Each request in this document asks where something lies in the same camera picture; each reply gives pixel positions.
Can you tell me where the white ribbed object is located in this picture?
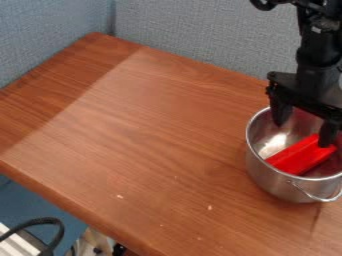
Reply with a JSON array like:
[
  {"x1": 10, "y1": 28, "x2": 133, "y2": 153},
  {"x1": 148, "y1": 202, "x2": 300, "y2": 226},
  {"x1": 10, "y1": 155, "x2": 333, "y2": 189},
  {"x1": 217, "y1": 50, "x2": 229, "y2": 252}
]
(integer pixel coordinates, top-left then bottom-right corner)
[{"x1": 0, "y1": 232, "x2": 39, "y2": 256}]

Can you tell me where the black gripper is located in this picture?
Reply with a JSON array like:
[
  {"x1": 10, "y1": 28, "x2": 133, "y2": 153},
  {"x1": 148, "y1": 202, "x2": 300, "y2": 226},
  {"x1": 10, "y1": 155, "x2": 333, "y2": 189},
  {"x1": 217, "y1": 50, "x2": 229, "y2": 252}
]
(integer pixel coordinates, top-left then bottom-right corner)
[{"x1": 266, "y1": 50, "x2": 342, "y2": 148}]

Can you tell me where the red rectangular block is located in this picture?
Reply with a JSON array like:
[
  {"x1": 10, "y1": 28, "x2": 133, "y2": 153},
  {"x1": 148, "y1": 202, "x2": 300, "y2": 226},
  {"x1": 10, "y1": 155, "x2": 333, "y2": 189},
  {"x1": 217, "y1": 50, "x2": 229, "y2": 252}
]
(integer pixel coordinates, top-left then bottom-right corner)
[{"x1": 266, "y1": 134, "x2": 339, "y2": 176}]

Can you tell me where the metal pot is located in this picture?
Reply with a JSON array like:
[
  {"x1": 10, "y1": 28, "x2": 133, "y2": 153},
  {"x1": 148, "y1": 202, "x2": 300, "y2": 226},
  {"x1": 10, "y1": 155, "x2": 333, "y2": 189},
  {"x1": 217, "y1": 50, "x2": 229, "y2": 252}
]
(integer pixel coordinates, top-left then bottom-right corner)
[{"x1": 246, "y1": 108, "x2": 342, "y2": 203}]

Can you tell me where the black cable loop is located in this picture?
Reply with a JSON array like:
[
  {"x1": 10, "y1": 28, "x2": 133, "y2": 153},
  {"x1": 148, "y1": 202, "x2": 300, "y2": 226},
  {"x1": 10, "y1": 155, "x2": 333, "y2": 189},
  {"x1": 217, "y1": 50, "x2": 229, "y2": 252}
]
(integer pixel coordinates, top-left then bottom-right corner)
[{"x1": 0, "y1": 217, "x2": 67, "y2": 256}]

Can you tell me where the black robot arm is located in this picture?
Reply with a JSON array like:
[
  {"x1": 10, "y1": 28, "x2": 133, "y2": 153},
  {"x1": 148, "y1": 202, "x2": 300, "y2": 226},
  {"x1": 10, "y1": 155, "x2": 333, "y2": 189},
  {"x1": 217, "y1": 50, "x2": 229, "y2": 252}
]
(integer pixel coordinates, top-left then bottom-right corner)
[{"x1": 250, "y1": 0, "x2": 342, "y2": 148}]

